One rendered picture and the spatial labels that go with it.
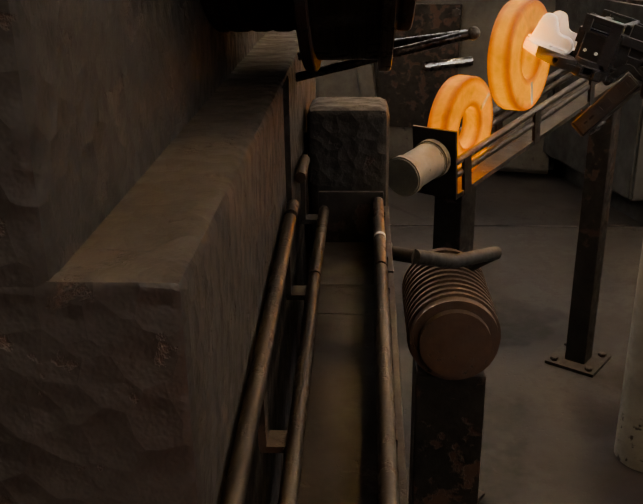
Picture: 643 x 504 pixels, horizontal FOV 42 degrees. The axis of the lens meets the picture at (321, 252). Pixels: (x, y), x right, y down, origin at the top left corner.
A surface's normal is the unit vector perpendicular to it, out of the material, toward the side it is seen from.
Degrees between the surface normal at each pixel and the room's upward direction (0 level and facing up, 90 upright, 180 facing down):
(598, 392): 0
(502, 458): 0
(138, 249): 0
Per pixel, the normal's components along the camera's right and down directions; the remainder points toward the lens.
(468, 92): 0.79, 0.22
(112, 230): -0.01, -0.93
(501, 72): -0.58, 0.44
